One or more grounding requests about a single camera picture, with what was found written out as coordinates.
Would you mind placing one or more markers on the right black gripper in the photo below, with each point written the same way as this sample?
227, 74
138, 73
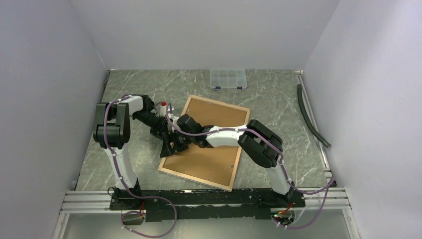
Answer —
168, 137

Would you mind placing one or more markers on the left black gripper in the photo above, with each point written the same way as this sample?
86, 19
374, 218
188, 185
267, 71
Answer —
161, 127

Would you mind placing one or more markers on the clear plastic organizer box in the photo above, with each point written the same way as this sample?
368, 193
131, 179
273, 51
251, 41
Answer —
228, 79

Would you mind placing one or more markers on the white wooden picture frame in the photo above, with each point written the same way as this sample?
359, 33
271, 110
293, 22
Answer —
165, 170

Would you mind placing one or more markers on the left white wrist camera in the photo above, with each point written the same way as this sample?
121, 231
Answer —
161, 108

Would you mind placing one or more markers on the aluminium extrusion rail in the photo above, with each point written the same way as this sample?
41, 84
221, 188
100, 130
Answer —
86, 202

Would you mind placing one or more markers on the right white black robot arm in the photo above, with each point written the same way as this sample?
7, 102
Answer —
262, 145

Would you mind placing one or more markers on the brown backing board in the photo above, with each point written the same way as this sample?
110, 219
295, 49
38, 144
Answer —
214, 165

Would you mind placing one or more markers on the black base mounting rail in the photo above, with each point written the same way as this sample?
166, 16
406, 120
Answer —
159, 205

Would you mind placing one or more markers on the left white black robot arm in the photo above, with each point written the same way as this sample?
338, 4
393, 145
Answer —
112, 132

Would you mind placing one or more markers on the black foam tube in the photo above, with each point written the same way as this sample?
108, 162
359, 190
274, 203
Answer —
307, 119

